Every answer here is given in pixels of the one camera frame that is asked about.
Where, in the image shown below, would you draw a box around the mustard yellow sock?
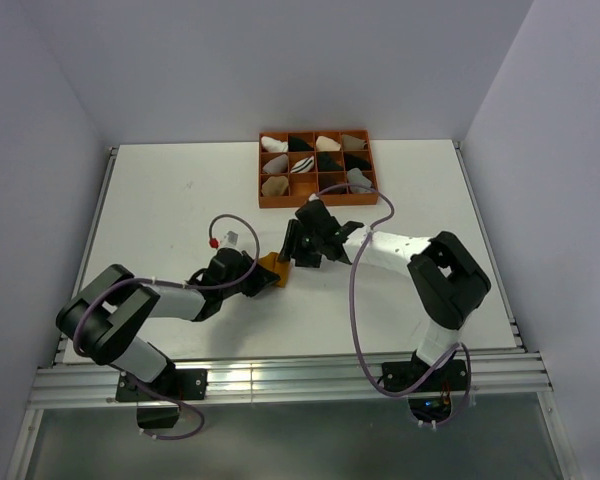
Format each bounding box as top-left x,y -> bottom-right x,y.
258,252 -> 292,288

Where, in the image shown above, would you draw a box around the dark brown sock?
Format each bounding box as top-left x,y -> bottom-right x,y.
318,172 -> 347,195

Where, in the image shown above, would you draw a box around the grey sock black stripes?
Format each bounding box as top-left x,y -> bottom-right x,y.
347,168 -> 375,194

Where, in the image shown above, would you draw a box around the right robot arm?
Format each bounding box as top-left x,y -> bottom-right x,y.
281,196 -> 491,390

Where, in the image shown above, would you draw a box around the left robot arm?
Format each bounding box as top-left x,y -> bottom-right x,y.
56,247 -> 288,399

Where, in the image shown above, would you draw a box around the beige rolled sock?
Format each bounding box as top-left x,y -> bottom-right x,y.
261,176 -> 289,197

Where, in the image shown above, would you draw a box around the orange compartment tray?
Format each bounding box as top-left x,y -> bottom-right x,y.
257,129 -> 378,209

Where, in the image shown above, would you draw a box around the white black striped rolled sock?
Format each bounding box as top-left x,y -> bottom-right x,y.
290,156 -> 315,174

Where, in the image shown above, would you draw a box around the dark green rolled sock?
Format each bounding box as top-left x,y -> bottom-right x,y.
316,152 -> 343,172

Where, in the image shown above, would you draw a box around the black rolled sock right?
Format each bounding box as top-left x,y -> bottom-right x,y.
343,152 -> 373,171

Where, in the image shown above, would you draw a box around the grey rolled sock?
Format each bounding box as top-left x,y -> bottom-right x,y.
262,154 -> 289,175

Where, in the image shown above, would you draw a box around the cream rolled sock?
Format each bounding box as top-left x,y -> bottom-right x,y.
315,135 -> 341,152

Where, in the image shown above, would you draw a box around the black rolled sock top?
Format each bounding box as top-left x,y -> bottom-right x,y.
288,136 -> 314,152

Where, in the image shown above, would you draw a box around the taupe rolled sock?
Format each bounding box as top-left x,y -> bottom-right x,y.
341,133 -> 367,151

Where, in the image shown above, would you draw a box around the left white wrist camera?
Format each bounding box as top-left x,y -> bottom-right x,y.
209,231 -> 239,250

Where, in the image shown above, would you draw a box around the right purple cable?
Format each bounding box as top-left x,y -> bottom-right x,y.
319,182 -> 474,426

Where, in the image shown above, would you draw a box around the purple cable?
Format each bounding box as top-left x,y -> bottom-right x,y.
72,214 -> 262,441
319,182 -> 474,426

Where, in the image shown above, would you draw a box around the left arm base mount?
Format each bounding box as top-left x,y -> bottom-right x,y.
115,368 -> 209,431

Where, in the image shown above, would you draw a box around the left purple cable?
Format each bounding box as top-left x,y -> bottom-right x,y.
72,214 -> 262,441

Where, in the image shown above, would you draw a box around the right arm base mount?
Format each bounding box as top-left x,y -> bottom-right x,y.
376,354 -> 472,429

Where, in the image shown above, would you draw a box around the aluminium frame rail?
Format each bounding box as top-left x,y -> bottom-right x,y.
6,350 -> 582,479

